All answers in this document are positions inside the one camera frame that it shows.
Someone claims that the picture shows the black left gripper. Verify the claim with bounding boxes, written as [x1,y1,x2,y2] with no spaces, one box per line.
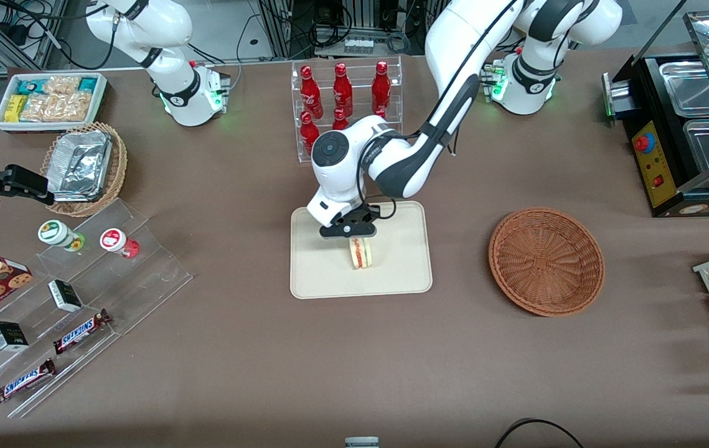
[319,208,378,248]

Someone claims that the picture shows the triangular sandwich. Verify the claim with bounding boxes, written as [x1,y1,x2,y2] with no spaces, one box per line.
[349,236,373,270]

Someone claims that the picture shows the beige plastic tray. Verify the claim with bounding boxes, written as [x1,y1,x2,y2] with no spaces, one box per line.
[290,200,433,300]

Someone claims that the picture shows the light oval wicker basket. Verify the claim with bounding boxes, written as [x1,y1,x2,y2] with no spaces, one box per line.
[40,121,128,218]

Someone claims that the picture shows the round brown wicker basket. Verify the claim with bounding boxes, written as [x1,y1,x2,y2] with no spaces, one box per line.
[488,207,606,318]

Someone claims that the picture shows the green lid snack cup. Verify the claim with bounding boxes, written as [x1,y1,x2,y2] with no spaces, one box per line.
[38,219,86,253]

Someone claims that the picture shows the aluminium foil container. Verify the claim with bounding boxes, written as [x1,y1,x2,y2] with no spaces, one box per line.
[48,129,113,203]

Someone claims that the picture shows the clear cracker bag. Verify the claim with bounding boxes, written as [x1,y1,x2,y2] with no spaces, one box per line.
[53,92,92,122]
[43,75,82,96]
[21,93,56,122]

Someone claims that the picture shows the red lid snack cup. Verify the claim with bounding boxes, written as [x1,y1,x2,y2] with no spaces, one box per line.
[100,228,140,259]

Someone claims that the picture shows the small black box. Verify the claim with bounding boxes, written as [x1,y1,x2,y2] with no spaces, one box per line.
[0,320,29,353]
[48,279,83,313]

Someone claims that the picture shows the clear acrylic stepped display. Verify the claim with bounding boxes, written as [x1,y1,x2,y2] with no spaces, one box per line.
[0,198,194,419]

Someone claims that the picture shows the Snickers chocolate bar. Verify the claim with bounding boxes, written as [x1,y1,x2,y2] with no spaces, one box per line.
[52,309,112,355]
[0,358,57,406]

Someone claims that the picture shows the clear acrylic bottle rack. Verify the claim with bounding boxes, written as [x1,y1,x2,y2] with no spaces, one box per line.
[291,55,403,164]

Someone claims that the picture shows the aluminium equipment rack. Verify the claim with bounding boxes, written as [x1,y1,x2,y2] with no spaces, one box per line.
[255,0,448,60]

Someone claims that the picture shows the black food warmer machine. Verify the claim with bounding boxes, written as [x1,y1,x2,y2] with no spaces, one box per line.
[602,0,709,218]

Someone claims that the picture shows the black cable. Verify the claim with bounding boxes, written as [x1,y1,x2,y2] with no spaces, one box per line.
[494,418,585,448]

